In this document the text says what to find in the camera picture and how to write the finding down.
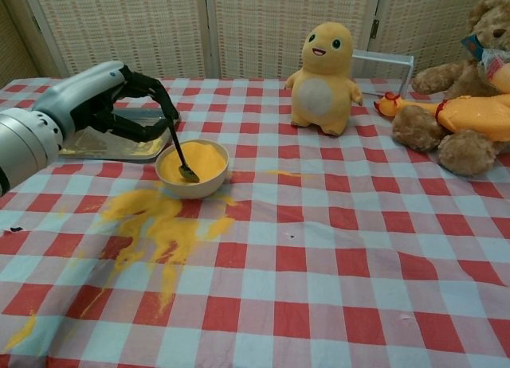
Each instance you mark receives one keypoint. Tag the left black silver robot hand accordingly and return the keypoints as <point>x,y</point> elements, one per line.
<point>83,93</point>

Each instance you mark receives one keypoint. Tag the dark metal spoon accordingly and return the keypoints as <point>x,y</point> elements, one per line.
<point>189,174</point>

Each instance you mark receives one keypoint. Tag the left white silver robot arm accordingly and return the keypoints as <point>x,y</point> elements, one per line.
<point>24,145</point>

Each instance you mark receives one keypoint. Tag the yellow bowl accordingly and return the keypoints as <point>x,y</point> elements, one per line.
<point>191,189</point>

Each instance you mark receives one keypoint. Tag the yellow powder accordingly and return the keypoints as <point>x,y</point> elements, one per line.
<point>163,224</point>

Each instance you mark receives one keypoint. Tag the rectangular steel tray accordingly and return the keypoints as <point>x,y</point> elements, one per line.
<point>103,149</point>

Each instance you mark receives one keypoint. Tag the beige woven folding screen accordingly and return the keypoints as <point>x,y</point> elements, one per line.
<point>259,29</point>

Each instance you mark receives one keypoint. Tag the yellow plush dinosaur toy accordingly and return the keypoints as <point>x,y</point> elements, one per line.
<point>318,89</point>

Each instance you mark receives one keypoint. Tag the red white checkered tablecloth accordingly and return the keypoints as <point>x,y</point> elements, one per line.
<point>318,264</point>

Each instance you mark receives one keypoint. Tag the brown teddy bear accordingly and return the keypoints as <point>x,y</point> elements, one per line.
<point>462,149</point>

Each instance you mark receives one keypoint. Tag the bare yellow rubber chicken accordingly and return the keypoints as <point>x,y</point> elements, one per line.
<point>470,115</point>

